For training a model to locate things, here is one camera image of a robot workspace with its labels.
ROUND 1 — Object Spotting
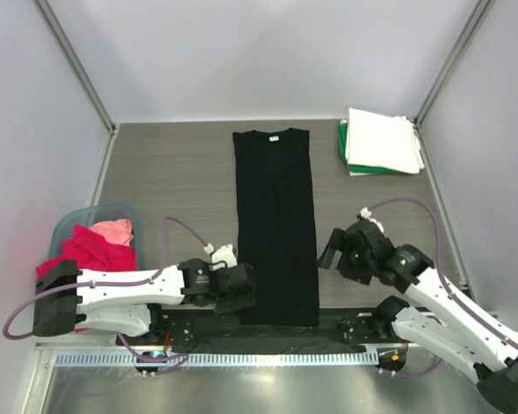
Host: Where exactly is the aluminium frame post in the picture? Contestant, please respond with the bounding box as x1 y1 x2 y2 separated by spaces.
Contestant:
33 0 116 135
414 0 495 129

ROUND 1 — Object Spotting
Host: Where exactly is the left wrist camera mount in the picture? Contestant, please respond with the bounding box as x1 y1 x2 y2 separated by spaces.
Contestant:
204 243 237 271

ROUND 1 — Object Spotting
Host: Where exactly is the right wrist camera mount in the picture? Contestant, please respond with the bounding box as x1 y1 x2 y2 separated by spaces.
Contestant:
359 207 384 233

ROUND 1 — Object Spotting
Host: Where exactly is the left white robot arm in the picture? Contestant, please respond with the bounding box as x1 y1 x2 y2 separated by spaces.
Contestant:
32 259 257 344

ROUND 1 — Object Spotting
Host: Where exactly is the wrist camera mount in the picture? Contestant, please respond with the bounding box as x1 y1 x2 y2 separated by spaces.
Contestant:
359 207 384 233
204 243 237 271

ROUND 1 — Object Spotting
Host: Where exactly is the slotted cable duct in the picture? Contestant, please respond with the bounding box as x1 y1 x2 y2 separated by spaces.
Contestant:
54 348 379 368

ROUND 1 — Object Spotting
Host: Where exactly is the pink t-shirt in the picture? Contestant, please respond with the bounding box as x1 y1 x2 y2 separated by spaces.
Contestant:
90 219 134 247

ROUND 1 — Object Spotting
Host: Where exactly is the red t-shirt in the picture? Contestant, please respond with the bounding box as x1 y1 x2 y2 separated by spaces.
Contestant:
33 219 142 337

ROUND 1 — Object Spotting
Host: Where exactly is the aluminium rail bracket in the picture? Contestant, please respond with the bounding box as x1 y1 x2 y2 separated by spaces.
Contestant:
477 310 499 320

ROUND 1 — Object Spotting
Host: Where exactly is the left aluminium frame post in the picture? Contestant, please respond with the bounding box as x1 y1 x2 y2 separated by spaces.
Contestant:
33 0 116 135

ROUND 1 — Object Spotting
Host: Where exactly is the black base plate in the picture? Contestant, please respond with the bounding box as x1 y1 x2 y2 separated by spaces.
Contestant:
114 306 415 355

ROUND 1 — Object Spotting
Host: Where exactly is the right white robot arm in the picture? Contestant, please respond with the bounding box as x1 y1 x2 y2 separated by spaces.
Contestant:
318 218 518 413

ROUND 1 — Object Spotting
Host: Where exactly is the blue plastic basket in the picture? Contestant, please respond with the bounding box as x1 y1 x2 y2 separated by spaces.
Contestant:
37 204 141 276

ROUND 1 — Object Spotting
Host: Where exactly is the folded green t-shirt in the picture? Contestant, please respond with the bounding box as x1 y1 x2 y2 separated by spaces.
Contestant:
338 119 400 176

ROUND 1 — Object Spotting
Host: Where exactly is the black t-shirt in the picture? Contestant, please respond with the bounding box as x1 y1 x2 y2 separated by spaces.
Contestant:
232 129 319 327

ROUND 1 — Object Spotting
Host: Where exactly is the right aluminium frame post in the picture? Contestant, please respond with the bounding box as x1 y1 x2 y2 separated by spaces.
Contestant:
414 0 495 129

